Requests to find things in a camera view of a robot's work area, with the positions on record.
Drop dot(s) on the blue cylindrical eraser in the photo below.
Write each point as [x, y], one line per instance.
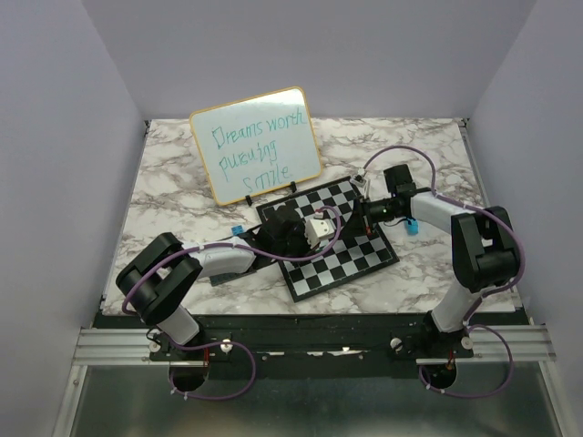
[411, 226]

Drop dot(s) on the aluminium rail frame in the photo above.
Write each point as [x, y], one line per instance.
[117, 390]

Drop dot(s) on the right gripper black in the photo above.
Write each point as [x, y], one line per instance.
[354, 226]

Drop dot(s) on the wire whiteboard stand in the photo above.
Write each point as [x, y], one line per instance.
[291, 188]

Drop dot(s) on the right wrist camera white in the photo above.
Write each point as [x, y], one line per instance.
[360, 179]

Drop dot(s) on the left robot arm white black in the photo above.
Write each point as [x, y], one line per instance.
[191, 273]

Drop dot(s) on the yellow framed whiteboard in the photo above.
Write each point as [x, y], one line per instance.
[257, 145]

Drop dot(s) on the dark grey lego baseplate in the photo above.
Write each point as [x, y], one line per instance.
[227, 277]

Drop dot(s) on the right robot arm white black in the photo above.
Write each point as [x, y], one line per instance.
[486, 256]

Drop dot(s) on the blue lego brick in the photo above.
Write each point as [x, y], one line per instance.
[237, 230]

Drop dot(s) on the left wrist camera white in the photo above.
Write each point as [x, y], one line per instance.
[316, 230]

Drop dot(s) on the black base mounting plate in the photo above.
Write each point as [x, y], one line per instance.
[314, 346]

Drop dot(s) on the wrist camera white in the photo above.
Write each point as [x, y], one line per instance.
[316, 230]
[360, 179]

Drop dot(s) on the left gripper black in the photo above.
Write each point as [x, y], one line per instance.
[307, 249]

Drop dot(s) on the black white chessboard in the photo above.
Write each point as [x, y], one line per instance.
[349, 259]

